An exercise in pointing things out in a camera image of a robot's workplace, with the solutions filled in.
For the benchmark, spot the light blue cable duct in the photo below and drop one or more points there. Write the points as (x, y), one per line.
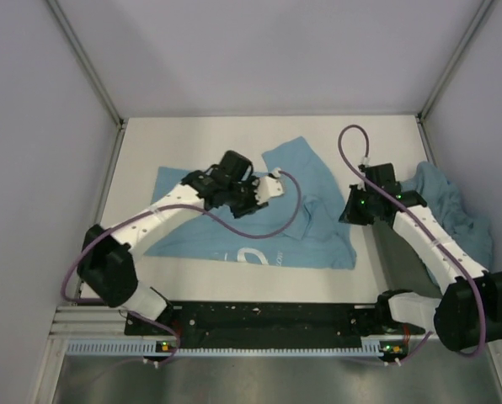
(151, 348)

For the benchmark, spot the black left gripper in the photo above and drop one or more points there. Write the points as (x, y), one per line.
(250, 183)

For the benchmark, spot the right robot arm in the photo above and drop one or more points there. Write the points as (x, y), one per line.
(469, 312)

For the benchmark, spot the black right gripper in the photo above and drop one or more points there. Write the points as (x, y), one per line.
(349, 215)

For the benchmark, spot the aluminium frame post left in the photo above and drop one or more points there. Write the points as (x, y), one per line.
(84, 61)

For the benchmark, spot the aluminium frame post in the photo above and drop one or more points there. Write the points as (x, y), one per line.
(84, 61)
(470, 34)

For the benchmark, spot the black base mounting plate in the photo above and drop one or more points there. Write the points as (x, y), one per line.
(221, 324)

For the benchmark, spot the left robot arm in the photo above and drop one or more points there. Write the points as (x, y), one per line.
(108, 267)

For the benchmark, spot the aluminium frame post right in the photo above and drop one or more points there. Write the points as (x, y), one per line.
(470, 34)

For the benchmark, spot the light blue printed t-shirt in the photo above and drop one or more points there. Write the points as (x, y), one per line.
(301, 229)

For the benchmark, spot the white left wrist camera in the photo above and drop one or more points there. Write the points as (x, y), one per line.
(269, 186)

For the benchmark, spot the light blue plain t-shirt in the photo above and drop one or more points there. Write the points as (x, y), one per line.
(471, 232)

